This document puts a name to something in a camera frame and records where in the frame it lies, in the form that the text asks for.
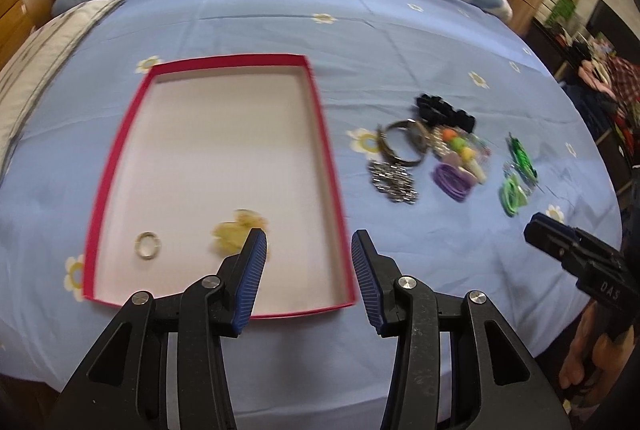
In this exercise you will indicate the person's right hand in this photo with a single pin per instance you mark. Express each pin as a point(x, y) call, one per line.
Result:
point(609, 356)

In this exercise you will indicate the red shallow cardboard tray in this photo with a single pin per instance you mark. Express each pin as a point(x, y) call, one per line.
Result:
point(202, 138)

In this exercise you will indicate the brown strap wristwatch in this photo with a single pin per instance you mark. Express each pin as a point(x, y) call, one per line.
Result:
point(403, 142)

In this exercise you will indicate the colourful beaded hair clip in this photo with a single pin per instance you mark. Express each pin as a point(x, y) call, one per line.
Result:
point(463, 150)

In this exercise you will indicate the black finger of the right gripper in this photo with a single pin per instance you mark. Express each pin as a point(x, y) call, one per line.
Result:
point(580, 253)

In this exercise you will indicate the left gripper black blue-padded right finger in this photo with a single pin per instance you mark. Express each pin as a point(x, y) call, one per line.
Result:
point(394, 301)

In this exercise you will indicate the silver rhinestone hair clip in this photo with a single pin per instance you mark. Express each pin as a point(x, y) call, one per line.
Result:
point(392, 181)

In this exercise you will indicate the black scrunchie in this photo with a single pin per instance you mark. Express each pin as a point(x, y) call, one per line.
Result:
point(433, 111)

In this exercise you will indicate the yellow butterfly hair clip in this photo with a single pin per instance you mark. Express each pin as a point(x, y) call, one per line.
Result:
point(229, 236)

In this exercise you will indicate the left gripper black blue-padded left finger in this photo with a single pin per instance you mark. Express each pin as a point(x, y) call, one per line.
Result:
point(224, 302)

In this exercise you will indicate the blue floral bed sheet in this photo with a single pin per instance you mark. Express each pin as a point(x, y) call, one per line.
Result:
point(370, 60)

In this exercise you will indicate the grey striped pillow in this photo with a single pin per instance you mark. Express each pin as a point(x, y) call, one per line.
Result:
point(31, 69)

